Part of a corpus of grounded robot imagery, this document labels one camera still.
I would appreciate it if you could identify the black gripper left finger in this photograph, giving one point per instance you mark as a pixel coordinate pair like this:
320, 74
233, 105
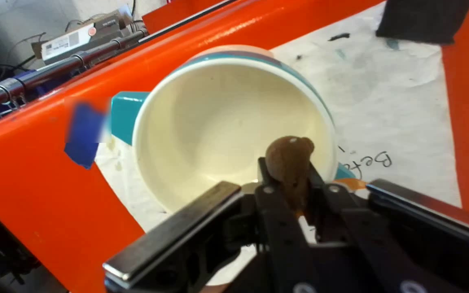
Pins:
277, 233

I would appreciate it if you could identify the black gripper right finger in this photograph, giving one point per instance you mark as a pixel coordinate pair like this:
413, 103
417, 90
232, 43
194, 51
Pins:
354, 238

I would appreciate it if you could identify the little brown bear toy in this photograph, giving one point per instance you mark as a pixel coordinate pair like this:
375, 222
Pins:
292, 163

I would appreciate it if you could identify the white pot with teal band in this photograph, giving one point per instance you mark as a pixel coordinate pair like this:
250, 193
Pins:
212, 124

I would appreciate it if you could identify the blue tape patch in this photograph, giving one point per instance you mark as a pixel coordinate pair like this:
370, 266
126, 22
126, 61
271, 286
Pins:
85, 136

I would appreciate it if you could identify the black fabric piece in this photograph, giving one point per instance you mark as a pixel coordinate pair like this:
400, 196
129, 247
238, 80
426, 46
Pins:
422, 19

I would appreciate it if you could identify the orange metal tool chest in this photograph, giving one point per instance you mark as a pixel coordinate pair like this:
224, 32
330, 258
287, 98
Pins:
33, 190

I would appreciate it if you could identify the grey power supply box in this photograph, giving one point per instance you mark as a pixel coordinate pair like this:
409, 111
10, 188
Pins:
77, 41

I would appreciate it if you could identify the dark metal bar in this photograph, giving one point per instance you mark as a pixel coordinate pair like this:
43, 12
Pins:
40, 76

